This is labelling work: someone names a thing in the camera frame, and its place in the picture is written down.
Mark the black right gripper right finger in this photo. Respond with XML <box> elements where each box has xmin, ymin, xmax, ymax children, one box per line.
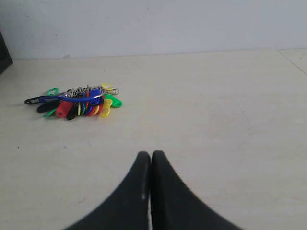
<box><xmin>151</xmin><ymin>150</ymin><xmax>241</xmax><ymax>230</ymax></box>

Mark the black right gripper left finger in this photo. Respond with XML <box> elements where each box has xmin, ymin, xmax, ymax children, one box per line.
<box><xmin>67</xmin><ymin>151</ymin><xmax>151</xmax><ymax>230</ymax></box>

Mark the colourful key tag bunch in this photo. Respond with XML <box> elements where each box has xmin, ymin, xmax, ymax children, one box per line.
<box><xmin>24</xmin><ymin>84</ymin><xmax>123</xmax><ymax>120</ymax></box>

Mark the black metal shelf rack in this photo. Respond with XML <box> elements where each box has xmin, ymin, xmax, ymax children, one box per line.
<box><xmin>0</xmin><ymin>33</ymin><xmax>13</xmax><ymax>74</ymax></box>

